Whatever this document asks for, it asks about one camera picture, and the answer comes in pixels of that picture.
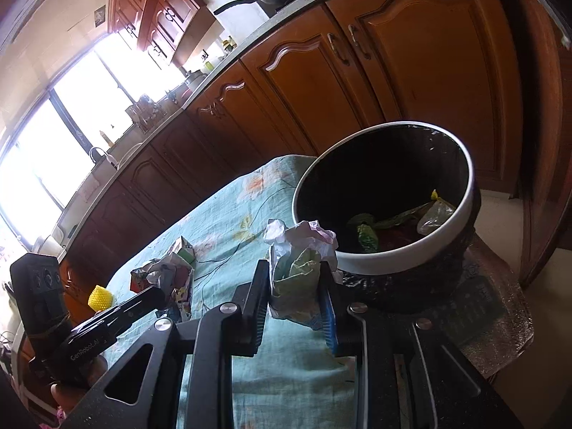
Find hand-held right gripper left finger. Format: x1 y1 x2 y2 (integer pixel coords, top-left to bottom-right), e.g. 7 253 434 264
58 259 271 429

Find yellow foam fruit net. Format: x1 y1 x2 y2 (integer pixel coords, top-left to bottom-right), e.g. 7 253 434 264
88 285 112 314

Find person's left hand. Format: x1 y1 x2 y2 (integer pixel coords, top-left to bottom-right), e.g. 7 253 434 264
50 357 109 413

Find yellow green snack bag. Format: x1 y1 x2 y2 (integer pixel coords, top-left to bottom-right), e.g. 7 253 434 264
267 246 325 331

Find wooden cabinets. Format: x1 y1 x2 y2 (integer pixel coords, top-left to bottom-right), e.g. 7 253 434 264
58 0 524 309
107 0 216 67

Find kitchen window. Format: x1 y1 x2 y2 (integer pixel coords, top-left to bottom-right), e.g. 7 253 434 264
0 31 189 260

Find wooden upper cabinets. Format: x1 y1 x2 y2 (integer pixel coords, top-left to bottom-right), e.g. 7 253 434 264
107 0 216 67

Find green wrapper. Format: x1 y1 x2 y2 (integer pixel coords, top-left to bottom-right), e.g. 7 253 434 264
346 212 380 253

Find kitchen faucet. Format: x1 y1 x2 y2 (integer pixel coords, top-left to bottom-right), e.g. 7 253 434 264
88 146 119 171

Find speckled kitchen countertop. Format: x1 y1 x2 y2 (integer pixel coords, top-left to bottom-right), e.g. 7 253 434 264
51 0 358 251

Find teal floral tablecloth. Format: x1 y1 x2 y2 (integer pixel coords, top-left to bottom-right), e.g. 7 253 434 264
104 154 374 429

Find white rimmed trash bin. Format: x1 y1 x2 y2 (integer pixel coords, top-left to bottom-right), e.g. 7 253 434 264
291 120 482 314

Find clear plastic wrapper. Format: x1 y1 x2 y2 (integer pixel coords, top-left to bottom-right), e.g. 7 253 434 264
415 190 457 235

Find crumpled grey blue paper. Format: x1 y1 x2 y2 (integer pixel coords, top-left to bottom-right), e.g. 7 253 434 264
142 252 194 293

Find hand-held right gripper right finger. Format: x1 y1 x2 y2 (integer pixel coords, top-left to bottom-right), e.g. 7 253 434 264
318 260 523 429

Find white tissue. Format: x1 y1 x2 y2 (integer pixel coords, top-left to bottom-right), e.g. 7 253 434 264
263 219 339 273

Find plastic covered stool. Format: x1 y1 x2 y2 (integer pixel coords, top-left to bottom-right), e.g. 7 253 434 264
340 232 535 378

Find dish rack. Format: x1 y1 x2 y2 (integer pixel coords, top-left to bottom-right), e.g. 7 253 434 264
125 94 164 132

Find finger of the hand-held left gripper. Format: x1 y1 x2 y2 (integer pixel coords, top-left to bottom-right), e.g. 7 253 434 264
95 285 167 341

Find white jug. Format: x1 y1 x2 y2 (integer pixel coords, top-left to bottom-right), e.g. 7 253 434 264
31 235 63 260

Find wooden lower cabinets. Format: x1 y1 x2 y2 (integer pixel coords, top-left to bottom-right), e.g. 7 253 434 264
58 0 524 309

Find red snack wrapper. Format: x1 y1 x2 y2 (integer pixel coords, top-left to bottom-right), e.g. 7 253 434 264
129 269 155 296

